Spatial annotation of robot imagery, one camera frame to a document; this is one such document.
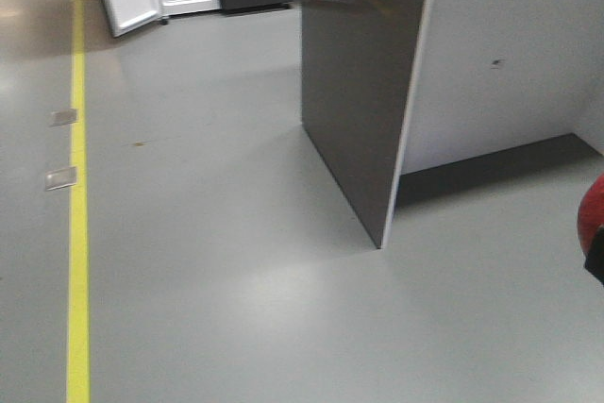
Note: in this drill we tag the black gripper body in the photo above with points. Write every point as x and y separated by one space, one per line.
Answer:
594 261

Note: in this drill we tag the red apple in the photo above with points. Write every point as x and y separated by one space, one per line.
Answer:
590 215

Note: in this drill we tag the yellow floor tape line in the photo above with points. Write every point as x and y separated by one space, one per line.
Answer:
78 374

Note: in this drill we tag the metal floor plate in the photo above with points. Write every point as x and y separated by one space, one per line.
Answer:
60 178
63 117

